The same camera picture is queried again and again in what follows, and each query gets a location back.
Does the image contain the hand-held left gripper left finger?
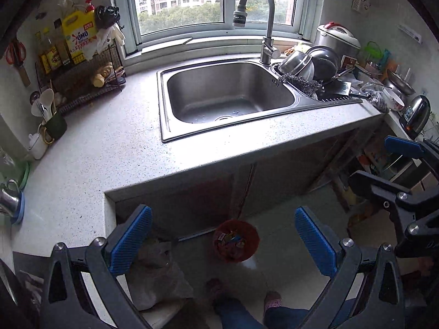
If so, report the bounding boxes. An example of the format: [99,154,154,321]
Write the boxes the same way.
[39,205,152,329]

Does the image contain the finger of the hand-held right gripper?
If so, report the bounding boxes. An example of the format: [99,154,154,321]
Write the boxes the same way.
[384,136,439,175]
[348,171,439,244]

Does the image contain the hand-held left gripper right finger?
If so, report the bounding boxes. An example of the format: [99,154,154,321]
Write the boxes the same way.
[294,206,405,329]

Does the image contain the red plastic bin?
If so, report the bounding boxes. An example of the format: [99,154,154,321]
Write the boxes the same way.
[213,219,260,264]

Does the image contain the black countertop appliance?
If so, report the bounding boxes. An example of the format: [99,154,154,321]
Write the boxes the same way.
[399,95,432,141]

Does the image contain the patterned ceramic bowl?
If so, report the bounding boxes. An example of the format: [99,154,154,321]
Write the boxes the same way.
[381,87,406,112]

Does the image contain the metal wok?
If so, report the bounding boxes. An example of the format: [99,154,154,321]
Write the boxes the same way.
[386,69,417,97]

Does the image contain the textured metal cabinet door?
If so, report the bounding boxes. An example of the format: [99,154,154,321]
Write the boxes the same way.
[115,123,385,244]

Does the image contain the pink right slipper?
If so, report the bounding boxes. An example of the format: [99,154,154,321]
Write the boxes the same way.
[263,291,282,316]

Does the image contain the pink slipper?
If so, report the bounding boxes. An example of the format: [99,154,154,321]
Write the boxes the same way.
[205,278,230,302]
[263,291,282,316]

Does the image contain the pile of mixed wrappers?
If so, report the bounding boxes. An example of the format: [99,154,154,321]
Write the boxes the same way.
[215,229,247,259]

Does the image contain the kitchen cleaver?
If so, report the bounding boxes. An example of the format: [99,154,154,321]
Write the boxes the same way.
[324,80,373,101]

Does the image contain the pink left slipper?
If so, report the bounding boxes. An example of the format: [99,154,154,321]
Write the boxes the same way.
[205,278,230,302]

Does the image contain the green plastic basket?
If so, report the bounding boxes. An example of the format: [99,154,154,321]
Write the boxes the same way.
[362,41,383,64]

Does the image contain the person's left leg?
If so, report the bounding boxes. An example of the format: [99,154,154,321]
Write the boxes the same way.
[214,296,264,329]

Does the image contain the blue saucer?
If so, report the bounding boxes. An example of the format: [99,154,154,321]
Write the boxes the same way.
[9,190,26,226]

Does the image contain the steel wool scrubber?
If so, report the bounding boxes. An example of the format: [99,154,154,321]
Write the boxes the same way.
[278,73,325,97]

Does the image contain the green tray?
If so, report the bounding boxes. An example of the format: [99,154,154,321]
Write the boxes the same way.
[10,160,31,191]

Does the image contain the white rice cooker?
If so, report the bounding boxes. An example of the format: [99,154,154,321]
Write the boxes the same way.
[316,22,361,59]

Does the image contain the metal cup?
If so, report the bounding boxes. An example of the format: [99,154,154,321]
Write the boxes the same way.
[0,179,22,217]

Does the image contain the white mug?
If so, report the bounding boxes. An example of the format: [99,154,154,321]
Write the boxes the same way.
[27,132,49,160]

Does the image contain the stainless steel bowl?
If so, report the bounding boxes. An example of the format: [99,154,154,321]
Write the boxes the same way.
[278,51,315,80]

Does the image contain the dark utensil mug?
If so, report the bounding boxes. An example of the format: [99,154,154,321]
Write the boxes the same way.
[40,111,68,144]

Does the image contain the yellow dish cloth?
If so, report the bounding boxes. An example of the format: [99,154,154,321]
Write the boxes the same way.
[285,43,311,55]

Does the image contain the glass carafe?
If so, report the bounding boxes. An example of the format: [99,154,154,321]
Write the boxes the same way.
[0,146,16,179]

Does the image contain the white spoon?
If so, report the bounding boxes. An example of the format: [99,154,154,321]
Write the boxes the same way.
[31,100,45,122]

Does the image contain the white rice paddle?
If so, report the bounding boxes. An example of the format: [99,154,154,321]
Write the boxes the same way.
[40,88,55,117]

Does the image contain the steel kitchen faucet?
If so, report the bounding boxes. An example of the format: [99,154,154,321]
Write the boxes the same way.
[233,0,281,66]

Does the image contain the stainless steel sink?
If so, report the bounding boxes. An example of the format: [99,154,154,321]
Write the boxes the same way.
[157,59,363,143]

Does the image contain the yellow label sauce bottle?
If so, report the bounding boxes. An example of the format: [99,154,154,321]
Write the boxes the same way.
[44,29,62,72]
[34,32,52,75]

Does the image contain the brown sauce bottle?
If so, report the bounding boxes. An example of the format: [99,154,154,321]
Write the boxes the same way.
[55,19,73,66]

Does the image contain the white plastic bag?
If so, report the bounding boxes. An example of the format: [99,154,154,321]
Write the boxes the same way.
[84,24,126,60]

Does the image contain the yellow detergent bottle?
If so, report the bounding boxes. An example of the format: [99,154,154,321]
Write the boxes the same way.
[62,0,98,60]

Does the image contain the black plastic bag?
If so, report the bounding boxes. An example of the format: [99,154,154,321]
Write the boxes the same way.
[94,5,120,30]

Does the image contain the window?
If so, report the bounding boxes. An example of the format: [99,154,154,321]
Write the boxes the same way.
[109,0,326,55]

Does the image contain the white wall strip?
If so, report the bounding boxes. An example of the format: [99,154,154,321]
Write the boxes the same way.
[398,24,423,43]

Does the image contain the black wire rack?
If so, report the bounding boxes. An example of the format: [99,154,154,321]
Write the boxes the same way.
[34,39,127,115]

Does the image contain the wooden handle tool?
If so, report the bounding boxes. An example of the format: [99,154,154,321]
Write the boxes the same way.
[17,63,32,88]

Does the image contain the orange handled scissors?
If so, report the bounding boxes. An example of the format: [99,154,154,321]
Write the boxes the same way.
[4,39,27,66]

